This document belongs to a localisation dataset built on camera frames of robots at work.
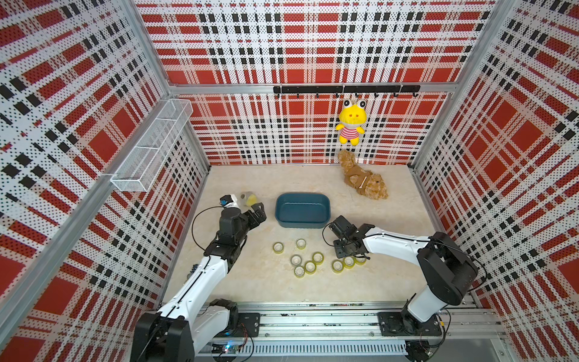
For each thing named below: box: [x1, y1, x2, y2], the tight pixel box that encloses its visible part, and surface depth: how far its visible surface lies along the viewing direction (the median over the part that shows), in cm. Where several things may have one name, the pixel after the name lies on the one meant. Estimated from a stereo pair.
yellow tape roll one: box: [272, 241, 285, 255], surface depth 92 cm
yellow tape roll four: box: [312, 251, 325, 265], surface depth 90 cm
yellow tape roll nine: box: [354, 257, 368, 266], surface depth 88 cm
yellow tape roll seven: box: [330, 259, 345, 275], surface depth 88 cm
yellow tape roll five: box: [293, 265, 306, 279], surface depth 87 cm
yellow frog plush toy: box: [336, 98, 368, 147], surface depth 95 cm
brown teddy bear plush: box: [337, 149, 389, 200], surface depth 104 cm
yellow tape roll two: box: [295, 238, 307, 251], surface depth 95 cm
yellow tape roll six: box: [304, 260, 317, 275], surface depth 88 cm
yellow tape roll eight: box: [343, 255, 356, 270], surface depth 88 cm
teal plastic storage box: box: [275, 192, 331, 229], surface depth 106 cm
